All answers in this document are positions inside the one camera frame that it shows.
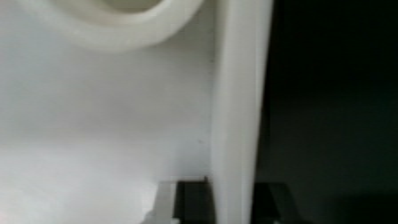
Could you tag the white square table top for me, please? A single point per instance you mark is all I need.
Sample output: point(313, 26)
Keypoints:
point(130, 107)

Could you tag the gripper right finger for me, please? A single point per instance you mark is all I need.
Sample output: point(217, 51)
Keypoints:
point(274, 205)

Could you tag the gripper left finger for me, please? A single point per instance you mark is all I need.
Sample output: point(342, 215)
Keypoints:
point(194, 210)

